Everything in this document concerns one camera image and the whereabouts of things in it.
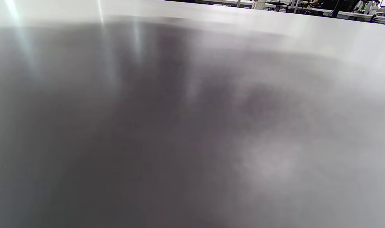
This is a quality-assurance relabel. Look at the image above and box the white office desk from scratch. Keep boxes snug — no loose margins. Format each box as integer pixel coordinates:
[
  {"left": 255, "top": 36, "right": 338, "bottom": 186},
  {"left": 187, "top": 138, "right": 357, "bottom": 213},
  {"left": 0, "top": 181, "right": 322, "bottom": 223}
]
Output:
[{"left": 287, "top": 6, "right": 374, "bottom": 22}]

